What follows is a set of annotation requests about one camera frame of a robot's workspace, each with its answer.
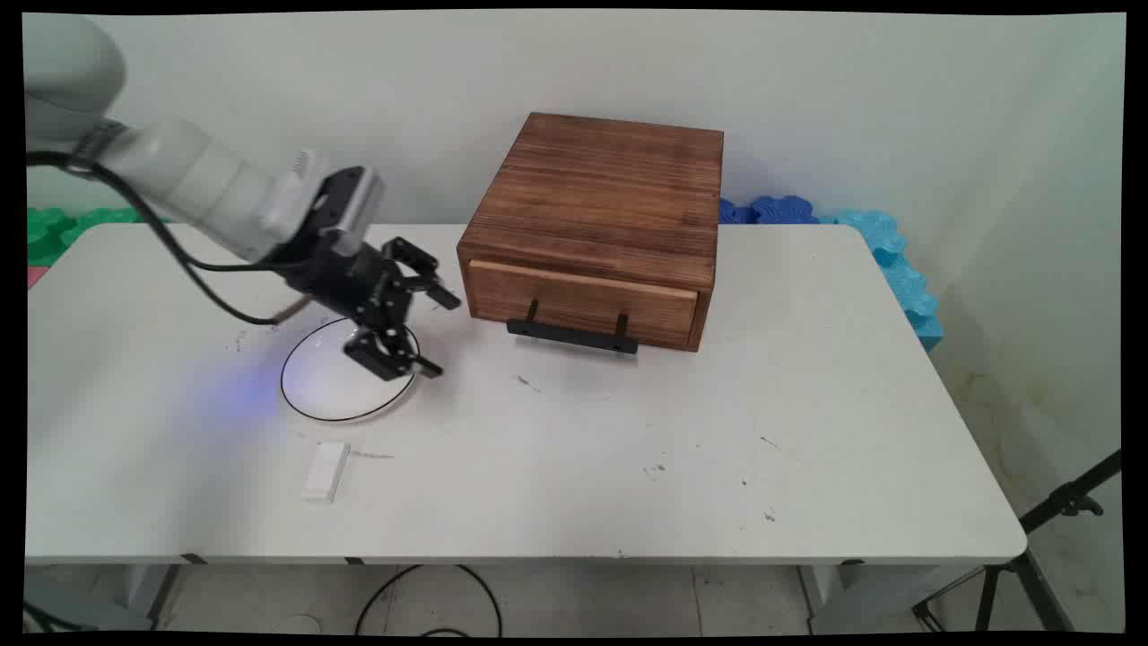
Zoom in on green foam mat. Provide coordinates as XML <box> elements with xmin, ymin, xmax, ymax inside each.
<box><xmin>26</xmin><ymin>206</ymin><xmax>146</xmax><ymax>267</ymax></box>

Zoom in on white rectangular block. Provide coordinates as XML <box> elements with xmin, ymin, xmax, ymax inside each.
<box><xmin>301</xmin><ymin>441</ymin><xmax>352</xmax><ymax>504</ymax></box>

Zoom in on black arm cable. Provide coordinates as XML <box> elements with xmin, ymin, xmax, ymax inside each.
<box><xmin>25</xmin><ymin>151</ymin><xmax>311</xmax><ymax>326</ymax></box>

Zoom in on light blue foam mat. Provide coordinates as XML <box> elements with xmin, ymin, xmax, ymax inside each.
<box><xmin>820</xmin><ymin>209</ymin><xmax>945</xmax><ymax>353</ymax></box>

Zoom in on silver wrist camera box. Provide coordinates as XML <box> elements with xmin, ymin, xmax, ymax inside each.
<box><xmin>334</xmin><ymin>168</ymin><xmax>386</xmax><ymax>258</ymax></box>

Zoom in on dark blue foam mat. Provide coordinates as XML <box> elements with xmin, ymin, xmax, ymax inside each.
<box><xmin>717</xmin><ymin>196</ymin><xmax>820</xmax><ymax>225</ymax></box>

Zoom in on grey table leg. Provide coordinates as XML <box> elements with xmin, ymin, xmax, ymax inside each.
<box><xmin>124</xmin><ymin>563</ymin><xmax>187</xmax><ymax>629</ymax></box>
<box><xmin>796</xmin><ymin>563</ymin><xmax>989</xmax><ymax>635</ymax></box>

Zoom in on black looped floor cable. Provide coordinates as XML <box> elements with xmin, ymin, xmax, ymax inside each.
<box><xmin>354</xmin><ymin>563</ymin><xmax>504</xmax><ymax>638</ymax></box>

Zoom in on black tripod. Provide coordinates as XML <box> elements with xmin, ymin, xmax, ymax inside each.
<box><xmin>912</xmin><ymin>449</ymin><xmax>1123</xmax><ymax>633</ymax></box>

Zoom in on wooden drawer with black handle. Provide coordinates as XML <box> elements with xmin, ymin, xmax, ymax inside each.
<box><xmin>468</xmin><ymin>258</ymin><xmax>701</xmax><ymax>356</ymax></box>

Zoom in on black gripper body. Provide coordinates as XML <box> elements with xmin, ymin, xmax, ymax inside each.
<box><xmin>267</xmin><ymin>167</ymin><xmax>410</xmax><ymax>329</ymax></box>

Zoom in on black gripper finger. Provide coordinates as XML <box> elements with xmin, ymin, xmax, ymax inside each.
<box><xmin>382</xmin><ymin>237</ymin><xmax>463</xmax><ymax>313</ymax></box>
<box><xmin>344</xmin><ymin>324</ymin><xmax>444</xmax><ymax>383</ymax></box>

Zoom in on brown wooden drawer cabinet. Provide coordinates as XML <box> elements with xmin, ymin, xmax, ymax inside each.
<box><xmin>456</xmin><ymin>112</ymin><xmax>726</xmax><ymax>353</ymax></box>

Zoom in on white plate with black rim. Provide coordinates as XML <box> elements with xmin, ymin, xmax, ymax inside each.
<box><xmin>280</xmin><ymin>316</ymin><xmax>422</xmax><ymax>424</ymax></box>

